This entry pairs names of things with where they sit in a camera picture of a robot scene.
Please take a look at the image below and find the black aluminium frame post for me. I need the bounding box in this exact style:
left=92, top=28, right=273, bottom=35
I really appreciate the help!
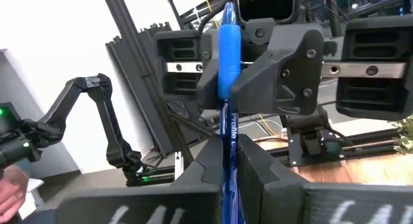
left=101, top=0, right=195, bottom=173

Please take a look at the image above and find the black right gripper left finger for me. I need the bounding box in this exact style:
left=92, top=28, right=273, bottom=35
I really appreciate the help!
left=57, top=135, right=224, bottom=224

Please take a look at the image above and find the blue ballpoint pen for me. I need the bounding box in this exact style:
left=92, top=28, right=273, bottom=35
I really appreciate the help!
left=217, top=1, right=247, bottom=224

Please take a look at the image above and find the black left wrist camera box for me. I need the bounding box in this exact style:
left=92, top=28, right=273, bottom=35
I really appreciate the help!
left=236, top=0, right=301, bottom=25

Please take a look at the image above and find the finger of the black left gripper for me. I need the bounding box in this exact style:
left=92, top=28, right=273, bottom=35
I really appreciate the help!
left=196, top=28, right=227, bottom=110
left=231, top=28, right=325, bottom=117

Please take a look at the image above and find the person's hand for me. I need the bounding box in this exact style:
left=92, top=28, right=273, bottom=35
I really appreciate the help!
left=0, top=165, right=30, bottom=223

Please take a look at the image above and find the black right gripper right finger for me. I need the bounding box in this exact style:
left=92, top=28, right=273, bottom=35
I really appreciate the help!
left=237, top=133, right=413, bottom=224

